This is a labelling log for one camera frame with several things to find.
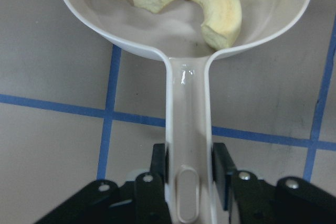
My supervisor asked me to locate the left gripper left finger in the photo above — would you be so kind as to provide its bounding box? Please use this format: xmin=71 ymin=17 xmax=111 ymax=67
xmin=38 ymin=144 xmax=172 ymax=223

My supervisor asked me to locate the beige plastic dustpan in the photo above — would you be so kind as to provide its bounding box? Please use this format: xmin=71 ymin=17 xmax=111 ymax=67
xmin=64 ymin=0 xmax=310 ymax=223

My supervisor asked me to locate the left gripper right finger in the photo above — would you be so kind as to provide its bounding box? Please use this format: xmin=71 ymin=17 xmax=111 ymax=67
xmin=212 ymin=143 xmax=335 ymax=223

